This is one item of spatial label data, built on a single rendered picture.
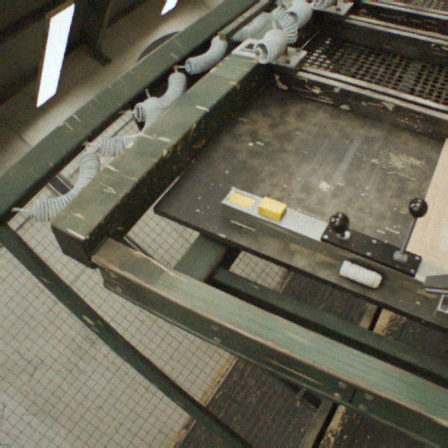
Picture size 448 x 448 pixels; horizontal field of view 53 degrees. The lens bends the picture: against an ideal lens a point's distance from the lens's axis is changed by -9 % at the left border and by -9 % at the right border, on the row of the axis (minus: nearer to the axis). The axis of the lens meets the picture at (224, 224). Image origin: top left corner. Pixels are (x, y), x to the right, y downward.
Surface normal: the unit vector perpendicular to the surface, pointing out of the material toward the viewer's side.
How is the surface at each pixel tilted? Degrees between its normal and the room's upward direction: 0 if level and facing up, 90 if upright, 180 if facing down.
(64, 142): 90
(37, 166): 90
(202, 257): 56
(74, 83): 90
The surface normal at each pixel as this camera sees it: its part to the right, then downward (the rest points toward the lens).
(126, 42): 0.41, -0.32
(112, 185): -0.06, -0.66
